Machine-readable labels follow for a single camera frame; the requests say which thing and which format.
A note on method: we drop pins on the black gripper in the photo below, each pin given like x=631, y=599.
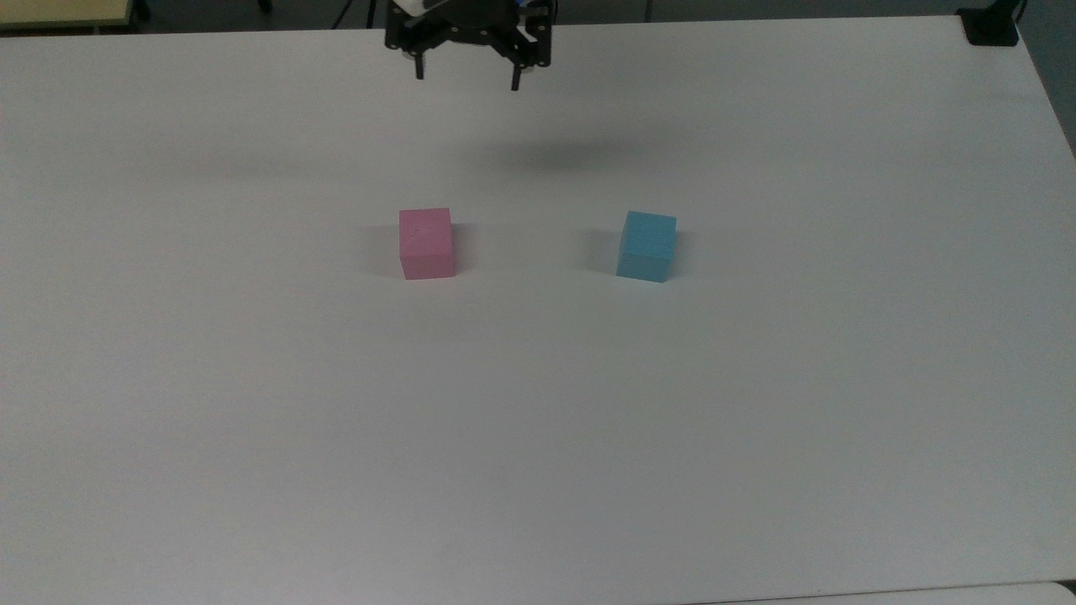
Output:
x=471, y=21

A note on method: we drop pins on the black table clamp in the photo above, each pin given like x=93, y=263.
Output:
x=990, y=25

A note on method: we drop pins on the yellow side table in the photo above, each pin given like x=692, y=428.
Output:
x=63, y=13

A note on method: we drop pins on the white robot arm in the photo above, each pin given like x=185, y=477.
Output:
x=418, y=5

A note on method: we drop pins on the pink cube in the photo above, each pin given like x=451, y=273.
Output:
x=426, y=244

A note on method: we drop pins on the blue cube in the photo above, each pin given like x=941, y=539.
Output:
x=646, y=245

